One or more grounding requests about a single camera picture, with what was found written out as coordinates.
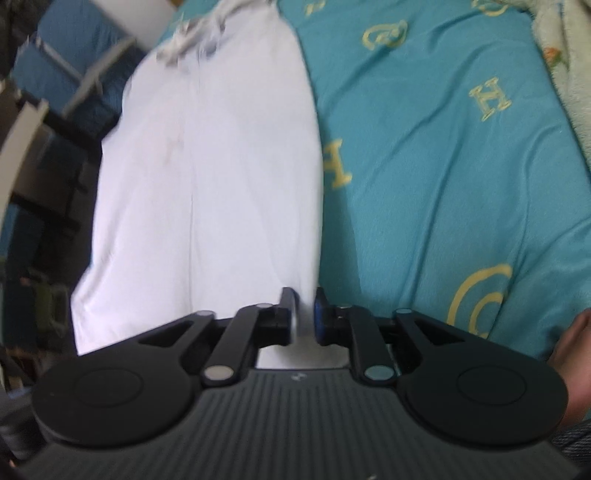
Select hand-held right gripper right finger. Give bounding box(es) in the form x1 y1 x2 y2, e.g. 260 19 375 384
312 287 467 387

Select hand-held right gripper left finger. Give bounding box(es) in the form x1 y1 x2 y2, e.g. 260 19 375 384
138 287 297 387

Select white garment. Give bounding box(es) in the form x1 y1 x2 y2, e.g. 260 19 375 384
70 0 325 370

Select teal patterned bed sheet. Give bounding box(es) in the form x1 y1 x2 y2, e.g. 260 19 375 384
154 0 591 371

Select person's bare leg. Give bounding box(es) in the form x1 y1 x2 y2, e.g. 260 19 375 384
549 308 591 426

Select grey denim shorts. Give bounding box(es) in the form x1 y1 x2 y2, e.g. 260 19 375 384
551 422 591 465

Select dark wooden table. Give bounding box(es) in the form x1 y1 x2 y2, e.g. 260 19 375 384
0 78 52 219

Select blue covered chair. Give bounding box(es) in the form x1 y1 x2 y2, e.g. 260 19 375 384
11 0 154 140

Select green printed fleece blanket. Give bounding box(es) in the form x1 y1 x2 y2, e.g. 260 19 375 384
530 0 591 168

